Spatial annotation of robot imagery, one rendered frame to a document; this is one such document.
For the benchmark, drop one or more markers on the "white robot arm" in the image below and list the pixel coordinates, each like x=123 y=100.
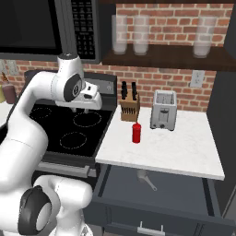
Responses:
x=27 y=144

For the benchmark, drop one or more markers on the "yellow bottle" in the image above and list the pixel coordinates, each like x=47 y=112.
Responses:
x=2 y=94

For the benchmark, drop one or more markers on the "wooden knife block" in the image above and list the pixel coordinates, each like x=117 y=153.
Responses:
x=130 y=107

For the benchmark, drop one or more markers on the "grey measuring cup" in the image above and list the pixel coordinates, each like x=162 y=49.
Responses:
x=143 y=176

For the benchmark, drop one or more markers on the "dark wooden shelf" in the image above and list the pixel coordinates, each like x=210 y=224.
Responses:
x=166 y=58

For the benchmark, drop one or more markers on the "black microwave oven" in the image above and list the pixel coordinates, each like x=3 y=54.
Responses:
x=30 y=24

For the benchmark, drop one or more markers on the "silver toaster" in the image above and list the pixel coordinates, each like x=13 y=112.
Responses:
x=163 y=113

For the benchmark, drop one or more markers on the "brown sauce bottle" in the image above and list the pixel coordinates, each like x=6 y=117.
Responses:
x=9 y=92

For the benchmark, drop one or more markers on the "white wall socket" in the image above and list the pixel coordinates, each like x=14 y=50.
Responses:
x=197 y=79

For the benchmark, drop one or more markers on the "grey wall switch plate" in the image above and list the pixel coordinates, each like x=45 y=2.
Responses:
x=12 y=67

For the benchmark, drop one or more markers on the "black hob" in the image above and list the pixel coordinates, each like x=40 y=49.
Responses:
x=89 y=135

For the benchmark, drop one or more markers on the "dark grey open drawer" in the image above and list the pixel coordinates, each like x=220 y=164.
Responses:
x=159 y=206

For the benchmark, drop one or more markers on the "clear glass jar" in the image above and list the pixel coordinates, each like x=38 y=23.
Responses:
x=203 y=38
x=141 y=35
x=119 y=33

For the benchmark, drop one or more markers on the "dark tall cupboard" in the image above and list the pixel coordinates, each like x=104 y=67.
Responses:
x=223 y=123

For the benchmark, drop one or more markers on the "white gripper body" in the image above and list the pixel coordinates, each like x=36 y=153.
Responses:
x=89 y=103

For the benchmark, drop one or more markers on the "red bottle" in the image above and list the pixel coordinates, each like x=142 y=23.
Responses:
x=136 y=133

